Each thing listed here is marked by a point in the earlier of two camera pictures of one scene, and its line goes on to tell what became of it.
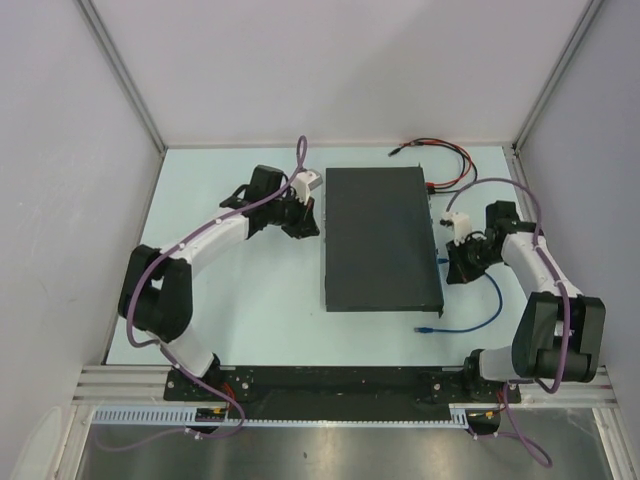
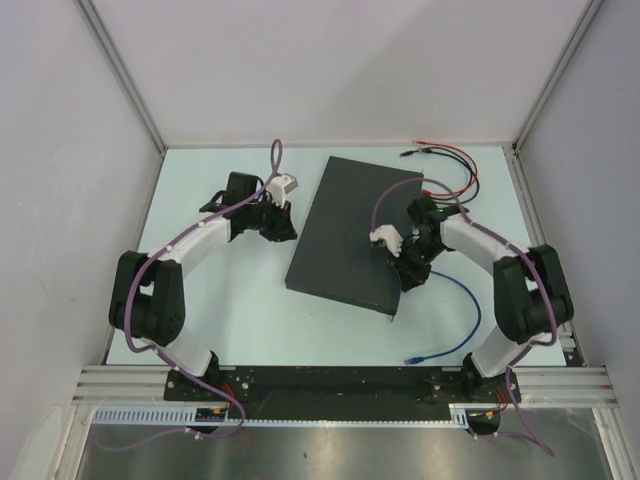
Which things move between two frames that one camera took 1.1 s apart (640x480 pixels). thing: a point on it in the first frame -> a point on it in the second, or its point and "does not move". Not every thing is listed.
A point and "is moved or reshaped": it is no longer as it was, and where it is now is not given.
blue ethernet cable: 438,330 -> 415,360
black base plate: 334,392 does not move
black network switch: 380,252 is moved or reshaped
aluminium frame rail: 138,384 does not move
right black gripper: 458,271 -> 409,275
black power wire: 432,191 -> 425,150
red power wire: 437,184 -> 455,150
